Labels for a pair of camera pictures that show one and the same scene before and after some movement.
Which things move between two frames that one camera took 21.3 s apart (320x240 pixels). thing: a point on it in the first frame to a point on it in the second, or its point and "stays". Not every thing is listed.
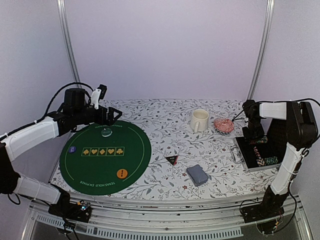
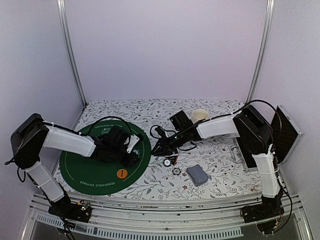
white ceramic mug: x=199 y=120 stays
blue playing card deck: x=197 y=175 stays
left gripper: x=109 y=120 to x=129 y=162
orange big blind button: x=122 y=173 stays
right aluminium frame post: x=266 y=30 stays
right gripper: x=248 y=136 to x=166 y=148
